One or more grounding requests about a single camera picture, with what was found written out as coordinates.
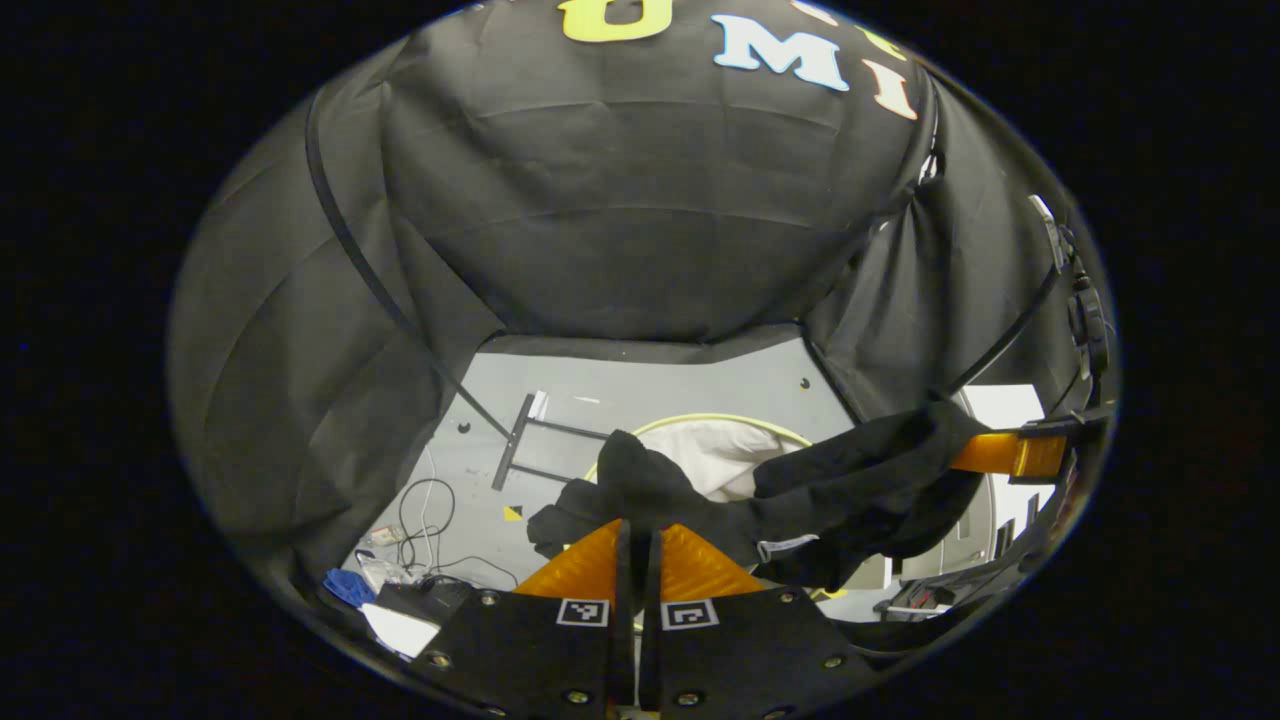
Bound black backdrop cloth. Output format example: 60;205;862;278
170;0;1111;581

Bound blue cloth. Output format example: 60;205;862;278
322;568;376;609

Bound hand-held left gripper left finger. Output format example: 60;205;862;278
410;518;636;720

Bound white laundry hamper yellow rim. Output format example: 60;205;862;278
585;412;813;506

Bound black knit garment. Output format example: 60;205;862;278
527;395;991;591

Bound black floor cable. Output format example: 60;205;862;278
398;478;521;591

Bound clear plastic bag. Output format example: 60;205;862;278
358;548;413;589

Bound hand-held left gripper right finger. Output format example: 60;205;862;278
640;520;881;720

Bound white paper sheet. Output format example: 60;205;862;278
362;603;441;658

